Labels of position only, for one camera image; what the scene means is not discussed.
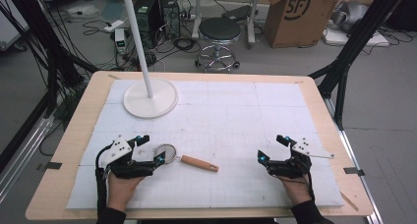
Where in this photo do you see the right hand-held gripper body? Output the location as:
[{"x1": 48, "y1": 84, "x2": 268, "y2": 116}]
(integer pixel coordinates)
[{"x1": 267, "y1": 137, "x2": 335, "y2": 180}]

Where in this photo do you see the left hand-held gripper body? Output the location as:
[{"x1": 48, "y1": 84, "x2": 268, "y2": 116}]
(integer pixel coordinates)
[{"x1": 97, "y1": 135, "x2": 155, "y2": 180}]

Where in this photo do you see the mesh strainer with wooden handle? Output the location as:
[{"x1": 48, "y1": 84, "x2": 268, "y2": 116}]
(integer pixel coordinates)
[{"x1": 152, "y1": 143, "x2": 219, "y2": 173}]

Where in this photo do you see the person's right hand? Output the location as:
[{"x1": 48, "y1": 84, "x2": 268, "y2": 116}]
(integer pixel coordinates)
[{"x1": 277, "y1": 173, "x2": 313, "y2": 207}]

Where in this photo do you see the person's left hand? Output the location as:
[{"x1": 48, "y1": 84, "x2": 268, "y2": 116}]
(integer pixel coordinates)
[{"x1": 107, "y1": 171, "x2": 146, "y2": 212}]

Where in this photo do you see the white lamp stand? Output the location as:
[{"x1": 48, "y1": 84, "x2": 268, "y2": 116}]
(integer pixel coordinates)
[{"x1": 121, "y1": 0, "x2": 180, "y2": 120}]

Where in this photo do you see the white gridded foam mat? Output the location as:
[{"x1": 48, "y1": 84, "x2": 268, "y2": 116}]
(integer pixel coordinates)
[{"x1": 66, "y1": 79, "x2": 345, "y2": 210}]

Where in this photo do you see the black tape strip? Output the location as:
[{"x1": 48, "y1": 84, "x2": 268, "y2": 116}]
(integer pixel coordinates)
[
  {"x1": 342, "y1": 166, "x2": 366, "y2": 178},
  {"x1": 35, "y1": 161, "x2": 63, "y2": 172}
]

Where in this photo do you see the white device with green display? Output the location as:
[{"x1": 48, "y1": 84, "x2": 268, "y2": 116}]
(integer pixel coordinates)
[{"x1": 113, "y1": 28, "x2": 128, "y2": 55}]

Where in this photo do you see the black metal stand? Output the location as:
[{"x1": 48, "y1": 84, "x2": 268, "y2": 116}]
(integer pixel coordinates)
[
  {"x1": 0, "y1": 0, "x2": 100, "y2": 120},
  {"x1": 308, "y1": 0, "x2": 412, "y2": 132}
]

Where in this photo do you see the brown cardboard box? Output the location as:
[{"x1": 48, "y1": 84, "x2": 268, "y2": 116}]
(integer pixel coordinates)
[{"x1": 263, "y1": 0, "x2": 341, "y2": 49}]

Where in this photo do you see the white power strip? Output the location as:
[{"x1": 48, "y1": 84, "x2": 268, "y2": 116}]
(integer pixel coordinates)
[{"x1": 103, "y1": 19, "x2": 126, "y2": 33}]

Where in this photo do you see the black computer tower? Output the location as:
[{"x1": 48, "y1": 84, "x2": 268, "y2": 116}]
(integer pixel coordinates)
[{"x1": 133, "y1": 0, "x2": 182, "y2": 50}]

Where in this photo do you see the flat white box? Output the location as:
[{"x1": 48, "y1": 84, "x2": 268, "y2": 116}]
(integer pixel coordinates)
[{"x1": 322, "y1": 27, "x2": 391, "y2": 48}]

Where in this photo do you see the black round stool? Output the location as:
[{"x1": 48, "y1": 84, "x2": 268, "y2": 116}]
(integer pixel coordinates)
[{"x1": 194, "y1": 17, "x2": 242, "y2": 75}]

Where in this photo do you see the grey bag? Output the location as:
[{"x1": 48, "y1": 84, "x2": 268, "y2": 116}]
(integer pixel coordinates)
[{"x1": 329, "y1": 0, "x2": 371, "y2": 32}]

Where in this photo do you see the aluminium rail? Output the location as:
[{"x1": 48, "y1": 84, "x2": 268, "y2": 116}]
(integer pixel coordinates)
[
  {"x1": 0, "y1": 115, "x2": 56, "y2": 203},
  {"x1": 324, "y1": 97, "x2": 386, "y2": 224}
]

